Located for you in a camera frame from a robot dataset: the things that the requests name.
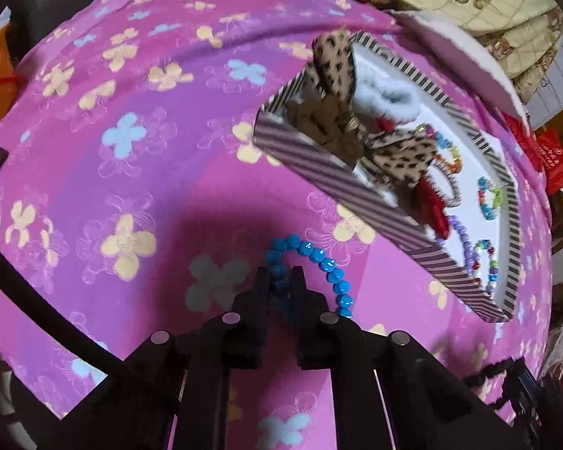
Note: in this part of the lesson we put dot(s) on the leopard print bow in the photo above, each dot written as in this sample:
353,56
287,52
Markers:
403,154

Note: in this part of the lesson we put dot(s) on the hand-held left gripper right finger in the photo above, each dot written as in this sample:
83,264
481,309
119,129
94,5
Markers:
299,290

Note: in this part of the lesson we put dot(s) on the red bow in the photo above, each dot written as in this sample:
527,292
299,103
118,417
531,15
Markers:
431,206

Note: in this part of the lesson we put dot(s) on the striped jewelry box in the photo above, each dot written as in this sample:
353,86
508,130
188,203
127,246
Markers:
309,159

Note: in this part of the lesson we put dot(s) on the red cloth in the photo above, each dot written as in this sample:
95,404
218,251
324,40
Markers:
521,136

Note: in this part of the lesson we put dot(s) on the beige floral quilt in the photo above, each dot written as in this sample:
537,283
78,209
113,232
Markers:
488,0

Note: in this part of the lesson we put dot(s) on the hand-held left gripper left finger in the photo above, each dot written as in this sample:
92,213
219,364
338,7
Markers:
262,290

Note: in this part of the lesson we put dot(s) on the pink floral blanket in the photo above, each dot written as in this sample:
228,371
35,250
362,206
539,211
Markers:
145,150

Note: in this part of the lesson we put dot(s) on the white fluffy headband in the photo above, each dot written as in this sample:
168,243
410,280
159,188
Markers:
389,98

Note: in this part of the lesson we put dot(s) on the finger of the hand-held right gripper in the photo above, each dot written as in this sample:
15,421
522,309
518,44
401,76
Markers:
490,371

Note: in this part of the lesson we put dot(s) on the red bag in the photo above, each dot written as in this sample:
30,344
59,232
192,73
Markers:
558,159

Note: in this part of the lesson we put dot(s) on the white box lid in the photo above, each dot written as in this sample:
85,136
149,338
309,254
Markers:
474,65

